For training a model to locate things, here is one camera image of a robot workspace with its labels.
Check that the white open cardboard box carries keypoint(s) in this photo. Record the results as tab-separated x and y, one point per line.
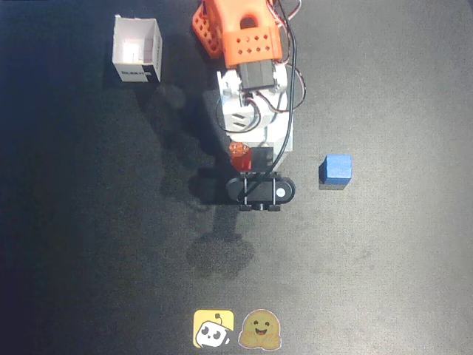
136	48

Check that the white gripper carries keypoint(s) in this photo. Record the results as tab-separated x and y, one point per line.
281	145

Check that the black oval webcam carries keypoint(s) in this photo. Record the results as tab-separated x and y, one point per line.
264	192

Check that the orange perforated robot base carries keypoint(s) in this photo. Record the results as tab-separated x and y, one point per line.
205	31

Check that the blue wooden cube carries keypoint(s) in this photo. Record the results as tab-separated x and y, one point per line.
338	169

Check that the hugging face emoji sticker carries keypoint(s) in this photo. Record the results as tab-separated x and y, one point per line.
259	329

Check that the yellow robot face sticker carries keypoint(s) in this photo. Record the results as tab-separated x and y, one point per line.
212	328

